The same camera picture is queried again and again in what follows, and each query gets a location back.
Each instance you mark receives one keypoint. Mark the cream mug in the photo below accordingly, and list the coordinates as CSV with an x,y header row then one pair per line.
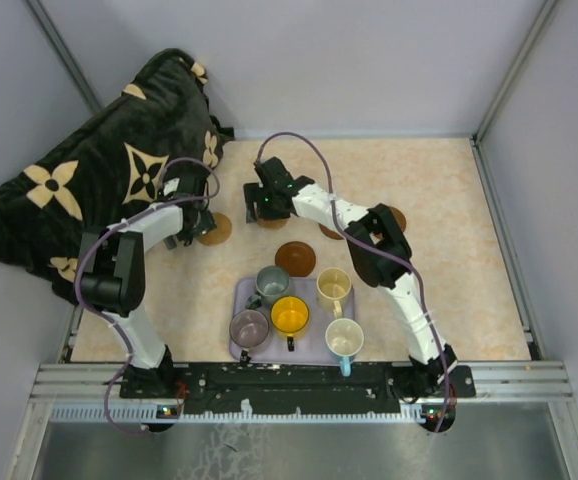
x,y
333,290

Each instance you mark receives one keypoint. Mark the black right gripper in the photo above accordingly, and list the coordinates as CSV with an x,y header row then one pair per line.
x,y
252,196

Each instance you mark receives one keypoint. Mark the grey mug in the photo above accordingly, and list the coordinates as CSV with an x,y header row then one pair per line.
x,y
270,285

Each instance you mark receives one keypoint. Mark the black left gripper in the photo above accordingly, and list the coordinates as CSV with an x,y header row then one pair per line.
x,y
206,223

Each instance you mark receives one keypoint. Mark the yellow mug black handle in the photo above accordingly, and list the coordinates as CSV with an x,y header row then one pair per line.
x,y
290,317

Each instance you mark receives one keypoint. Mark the purple mug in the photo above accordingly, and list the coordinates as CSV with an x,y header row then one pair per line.
x,y
248,331

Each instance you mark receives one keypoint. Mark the light wooden coaster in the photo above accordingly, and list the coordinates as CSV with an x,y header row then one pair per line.
x,y
271,224
219,234

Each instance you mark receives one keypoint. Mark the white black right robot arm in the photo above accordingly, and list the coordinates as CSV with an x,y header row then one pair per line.
x,y
380,254

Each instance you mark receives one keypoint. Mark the dark brown coaster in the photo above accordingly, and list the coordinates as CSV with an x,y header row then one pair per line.
x,y
396,217
297,258
331,234

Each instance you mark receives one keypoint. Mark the black floral plush blanket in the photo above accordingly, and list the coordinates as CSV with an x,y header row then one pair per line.
x,y
111,168

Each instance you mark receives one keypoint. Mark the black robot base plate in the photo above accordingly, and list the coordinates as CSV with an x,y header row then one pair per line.
x,y
221,388

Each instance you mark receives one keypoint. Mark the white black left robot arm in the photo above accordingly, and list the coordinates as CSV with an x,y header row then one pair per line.
x,y
111,276

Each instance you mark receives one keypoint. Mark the white mug blue handle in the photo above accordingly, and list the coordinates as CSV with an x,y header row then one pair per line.
x,y
344,339

